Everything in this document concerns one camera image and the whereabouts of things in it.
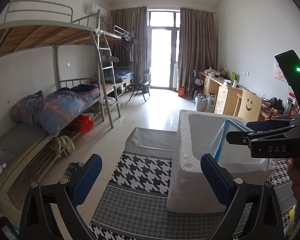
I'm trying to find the blue face mask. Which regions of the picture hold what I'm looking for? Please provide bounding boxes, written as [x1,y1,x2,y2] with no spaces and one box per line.
[207,119,253,162]

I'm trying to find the yellow foam fruit net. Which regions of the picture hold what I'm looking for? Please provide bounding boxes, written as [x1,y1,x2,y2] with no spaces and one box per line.
[286,205,296,231]

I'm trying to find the person's right hand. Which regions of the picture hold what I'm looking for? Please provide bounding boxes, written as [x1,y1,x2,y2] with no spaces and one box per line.
[286,159,300,202]

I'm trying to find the black headphones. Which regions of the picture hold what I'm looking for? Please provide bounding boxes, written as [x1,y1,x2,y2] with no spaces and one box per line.
[270,98,284,112]

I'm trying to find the wooden smiley chair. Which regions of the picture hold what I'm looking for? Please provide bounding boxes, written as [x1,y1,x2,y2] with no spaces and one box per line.
[234,89,262,122]

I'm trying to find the wooden desk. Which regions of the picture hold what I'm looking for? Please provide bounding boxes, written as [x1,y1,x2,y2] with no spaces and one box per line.
[199,72,268,121]

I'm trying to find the white styrofoam box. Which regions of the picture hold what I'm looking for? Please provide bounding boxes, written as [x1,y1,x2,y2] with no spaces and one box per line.
[167,110,276,214]

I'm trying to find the grey waste bin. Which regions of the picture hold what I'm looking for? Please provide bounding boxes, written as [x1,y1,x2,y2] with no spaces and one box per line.
[195,96,207,112]

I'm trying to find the houndstooth tablecloth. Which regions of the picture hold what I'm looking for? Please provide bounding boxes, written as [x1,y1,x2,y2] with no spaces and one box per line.
[88,127,298,240]

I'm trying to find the right brown curtain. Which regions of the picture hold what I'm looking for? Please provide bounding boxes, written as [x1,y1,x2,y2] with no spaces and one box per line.
[177,7,218,88]

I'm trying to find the brown curtain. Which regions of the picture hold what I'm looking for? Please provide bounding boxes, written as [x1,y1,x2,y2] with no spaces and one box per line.
[109,7,148,81]
[177,7,218,88]

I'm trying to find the metal bunk bed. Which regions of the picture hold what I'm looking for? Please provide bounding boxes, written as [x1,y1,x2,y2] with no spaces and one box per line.
[0,0,138,131]

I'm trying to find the black folding chair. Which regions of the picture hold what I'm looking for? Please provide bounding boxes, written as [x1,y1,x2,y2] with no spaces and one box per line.
[129,68,151,101]

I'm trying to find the red plastic bag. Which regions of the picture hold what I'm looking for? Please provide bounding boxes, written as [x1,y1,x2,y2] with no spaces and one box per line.
[69,115,94,133]

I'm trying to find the blue orange quilt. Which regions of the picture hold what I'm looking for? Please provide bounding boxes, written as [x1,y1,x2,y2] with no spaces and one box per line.
[10,84,100,137]

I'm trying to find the left brown curtain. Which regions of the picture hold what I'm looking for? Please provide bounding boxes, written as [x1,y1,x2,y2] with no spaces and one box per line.
[109,7,148,81]

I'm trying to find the white air conditioner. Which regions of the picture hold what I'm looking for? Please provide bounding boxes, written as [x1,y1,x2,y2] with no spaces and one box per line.
[85,3,108,18]

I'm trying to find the anime wall picture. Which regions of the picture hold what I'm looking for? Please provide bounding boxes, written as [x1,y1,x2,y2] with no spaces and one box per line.
[273,60,287,82]

